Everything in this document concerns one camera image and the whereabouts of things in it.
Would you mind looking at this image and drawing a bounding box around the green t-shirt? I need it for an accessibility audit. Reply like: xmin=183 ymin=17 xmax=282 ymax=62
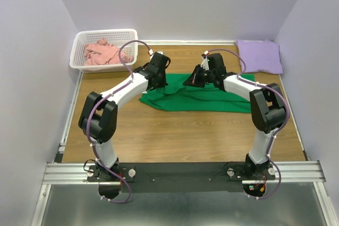
xmin=139 ymin=74 xmax=251 ymax=114

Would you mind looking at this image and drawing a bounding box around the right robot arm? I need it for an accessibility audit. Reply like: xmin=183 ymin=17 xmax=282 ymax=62
xmin=183 ymin=51 xmax=290 ymax=179

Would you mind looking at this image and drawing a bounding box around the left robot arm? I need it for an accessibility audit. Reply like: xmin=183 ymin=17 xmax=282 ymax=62
xmin=78 ymin=52 xmax=171 ymax=179

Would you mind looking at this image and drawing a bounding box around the folded purple t-shirt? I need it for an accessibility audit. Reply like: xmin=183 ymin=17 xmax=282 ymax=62
xmin=236 ymin=40 xmax=283 ymax=75

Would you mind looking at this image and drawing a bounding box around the white plastic basket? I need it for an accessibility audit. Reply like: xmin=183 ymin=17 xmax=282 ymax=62
xmin=69 ymin=29 xmax=138 ymax=73

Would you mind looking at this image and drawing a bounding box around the pink t-shirt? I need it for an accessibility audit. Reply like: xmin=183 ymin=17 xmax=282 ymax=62
xmin=84 ymin=38 xmax=121 ymax=66

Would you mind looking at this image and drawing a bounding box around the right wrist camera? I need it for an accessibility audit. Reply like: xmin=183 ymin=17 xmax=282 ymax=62
xmin=201 ymin=51 xmax=209 ymax=70

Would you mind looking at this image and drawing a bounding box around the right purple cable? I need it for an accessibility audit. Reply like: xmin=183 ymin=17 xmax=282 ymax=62
xmin=205 ymin=48 xmax=291 ymax=158

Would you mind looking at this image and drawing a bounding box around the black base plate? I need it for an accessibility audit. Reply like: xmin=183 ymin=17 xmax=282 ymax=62
xmin=86 ymin=162 xmax=275 ymax=196

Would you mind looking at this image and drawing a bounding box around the aluminium rail frame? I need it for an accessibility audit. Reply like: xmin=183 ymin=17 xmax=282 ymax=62
xmin=30 ymin=40 xmax=339 ymax=226

